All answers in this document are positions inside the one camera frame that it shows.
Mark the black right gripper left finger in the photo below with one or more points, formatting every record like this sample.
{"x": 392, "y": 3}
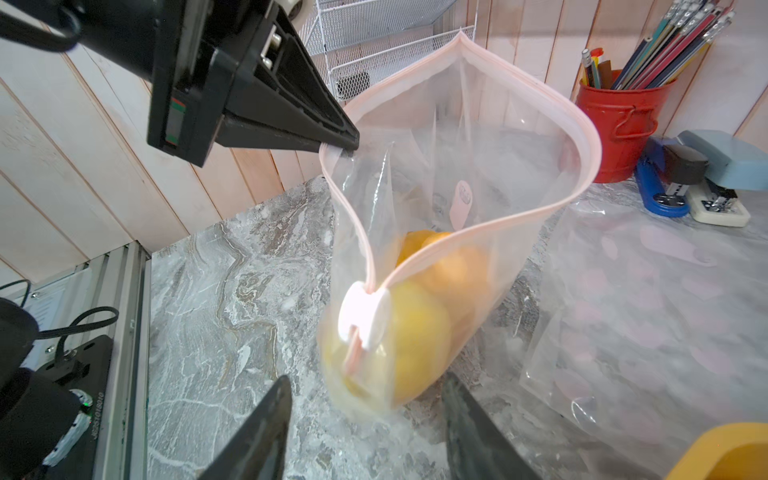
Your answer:
{"x": 258, "y": 448}

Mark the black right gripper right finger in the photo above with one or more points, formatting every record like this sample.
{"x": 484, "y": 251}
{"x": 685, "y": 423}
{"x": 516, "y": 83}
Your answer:
{"x": 475, "y": 447}

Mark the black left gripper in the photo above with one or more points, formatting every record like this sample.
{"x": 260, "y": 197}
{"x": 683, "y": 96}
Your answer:
{"x": 234, "y": 73}

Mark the clear zipper bag pink zip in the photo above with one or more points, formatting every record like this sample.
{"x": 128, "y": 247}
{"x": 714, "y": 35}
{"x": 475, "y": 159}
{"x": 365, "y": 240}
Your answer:
{"x": 460, "y": 148}

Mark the yellow plastic tray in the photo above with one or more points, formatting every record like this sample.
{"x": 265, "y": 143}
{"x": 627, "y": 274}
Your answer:
{"x": 732, "y": 451}

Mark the red metal pencil bucket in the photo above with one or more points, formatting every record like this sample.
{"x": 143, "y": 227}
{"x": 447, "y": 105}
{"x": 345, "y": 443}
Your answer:
{"x": 624, "y": 120}

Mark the light blue stapler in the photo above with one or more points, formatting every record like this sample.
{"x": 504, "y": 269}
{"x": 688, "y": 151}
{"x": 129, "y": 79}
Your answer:
{"x": 733, "y": 165}

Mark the coloured pencils bunch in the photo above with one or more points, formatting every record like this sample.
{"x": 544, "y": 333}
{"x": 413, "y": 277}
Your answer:
{"x": 686, "y": 29}

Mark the white wire mesh shelf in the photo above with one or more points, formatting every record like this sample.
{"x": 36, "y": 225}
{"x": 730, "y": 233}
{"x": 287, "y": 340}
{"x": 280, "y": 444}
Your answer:
{"x": 357, "y": 44}

